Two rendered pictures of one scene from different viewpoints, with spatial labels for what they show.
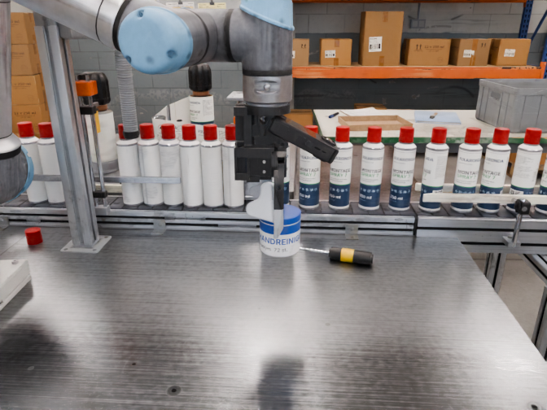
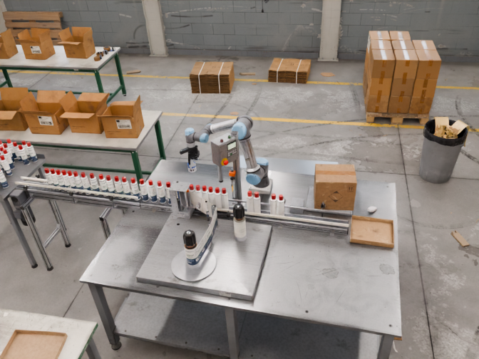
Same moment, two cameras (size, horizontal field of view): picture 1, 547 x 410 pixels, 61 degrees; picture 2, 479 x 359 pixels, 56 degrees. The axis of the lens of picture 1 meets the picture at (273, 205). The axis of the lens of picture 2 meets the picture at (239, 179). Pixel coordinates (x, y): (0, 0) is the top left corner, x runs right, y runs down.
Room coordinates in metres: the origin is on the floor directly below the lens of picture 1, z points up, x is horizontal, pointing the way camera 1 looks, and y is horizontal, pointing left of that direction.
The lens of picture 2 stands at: (3.74, 1.08, 3.16)
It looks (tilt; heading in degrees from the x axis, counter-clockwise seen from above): 36 degrees down; 193
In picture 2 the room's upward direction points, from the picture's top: 4 degrees counter-clockwise
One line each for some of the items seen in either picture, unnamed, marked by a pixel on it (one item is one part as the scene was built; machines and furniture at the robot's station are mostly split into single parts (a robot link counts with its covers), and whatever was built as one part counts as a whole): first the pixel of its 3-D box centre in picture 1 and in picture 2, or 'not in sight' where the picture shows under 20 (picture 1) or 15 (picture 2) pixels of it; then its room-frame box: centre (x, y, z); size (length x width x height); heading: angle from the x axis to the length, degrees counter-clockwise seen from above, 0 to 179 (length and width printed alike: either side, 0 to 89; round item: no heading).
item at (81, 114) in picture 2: not in sight; (88, 112); (-0.18, -1.41, 0.96); 0.53 x 0.45 x 0.37; 1
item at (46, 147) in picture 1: (52, 163); (249, 202); (1.12, 0.56, 0.98); 0.05 x 0.05 x 0.20
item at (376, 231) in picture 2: not in sight; (372, 231); (1.18, 1.47, 0.85); 0.30 x 0.26 x 0.04; 87
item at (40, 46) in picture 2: not in sight; (35, 44); (-2.11, -3.17, 0.97); 0.42 x 0.39 x 0.37; 177
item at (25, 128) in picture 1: (32, 163); (256, 203); (1.13, 0.61, 0.98); 0.05 x 0.05 x 0.20
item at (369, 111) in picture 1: (357, 112); not in sight; (2.76, -0.50, 0.81); 0.38 x 0.36 x 0.02; 89
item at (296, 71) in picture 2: not in sight; (289, 70); (-3.43, 0.44, 0.11); 0.65 x 0.54 x 0.22; 86
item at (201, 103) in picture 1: (201, 104); (191, 248); (1.71, 0.26, 1.04); 0.09 x 0.09 x 0.29
